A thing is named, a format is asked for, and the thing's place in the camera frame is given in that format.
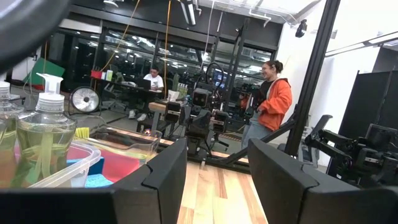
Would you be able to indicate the black rig upright post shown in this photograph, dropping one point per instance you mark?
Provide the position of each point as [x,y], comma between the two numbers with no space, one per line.
[314,71]

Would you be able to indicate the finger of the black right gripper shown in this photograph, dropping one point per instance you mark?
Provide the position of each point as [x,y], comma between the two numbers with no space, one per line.
[332,154]
[317,133]

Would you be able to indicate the yellow dish soap bottle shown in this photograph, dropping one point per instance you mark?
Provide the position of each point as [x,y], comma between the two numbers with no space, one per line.
[43,146]
[6,140]

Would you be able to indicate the black laptop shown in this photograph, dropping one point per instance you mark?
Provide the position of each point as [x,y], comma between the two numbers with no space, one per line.
[143,84]

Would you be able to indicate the black ceiling camera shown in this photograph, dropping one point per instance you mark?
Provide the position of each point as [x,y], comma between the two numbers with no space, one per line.
[301,29]

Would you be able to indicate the red plastic tray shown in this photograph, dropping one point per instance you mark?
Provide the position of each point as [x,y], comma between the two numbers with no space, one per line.
[124,165]

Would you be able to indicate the light blue sponge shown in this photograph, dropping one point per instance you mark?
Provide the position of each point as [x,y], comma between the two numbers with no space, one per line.
[98,182]

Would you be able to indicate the black aluminium table frame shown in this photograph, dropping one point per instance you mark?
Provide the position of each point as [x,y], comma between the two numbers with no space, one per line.
[230,165]

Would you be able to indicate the tall clear plastic bin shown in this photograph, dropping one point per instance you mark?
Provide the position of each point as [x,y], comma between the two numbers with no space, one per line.
[77,168]

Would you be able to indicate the black partition panel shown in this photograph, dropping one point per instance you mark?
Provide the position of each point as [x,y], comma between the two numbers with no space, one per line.
[367,99]

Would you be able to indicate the dark blue sponge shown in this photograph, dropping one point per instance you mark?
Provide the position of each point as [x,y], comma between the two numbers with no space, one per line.
[96,166]

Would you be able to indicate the green board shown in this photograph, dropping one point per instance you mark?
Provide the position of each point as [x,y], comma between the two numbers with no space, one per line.
[46,71]

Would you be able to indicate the black robot workstation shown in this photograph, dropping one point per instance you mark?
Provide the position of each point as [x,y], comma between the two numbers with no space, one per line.
[199,124]

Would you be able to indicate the round floor fan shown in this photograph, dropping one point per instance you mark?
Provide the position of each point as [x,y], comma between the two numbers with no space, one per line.
[84,99]

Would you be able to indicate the yellow-green dish brush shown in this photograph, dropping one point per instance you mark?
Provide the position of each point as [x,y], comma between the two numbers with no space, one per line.
[82,133]

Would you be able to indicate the person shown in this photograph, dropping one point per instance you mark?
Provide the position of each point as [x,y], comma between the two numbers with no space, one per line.
[154,81]
[273,105]

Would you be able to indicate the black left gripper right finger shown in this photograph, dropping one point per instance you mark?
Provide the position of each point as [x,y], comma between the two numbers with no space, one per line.
[295,202]

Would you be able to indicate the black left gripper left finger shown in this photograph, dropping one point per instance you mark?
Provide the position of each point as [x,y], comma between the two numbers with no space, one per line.
[140,202]

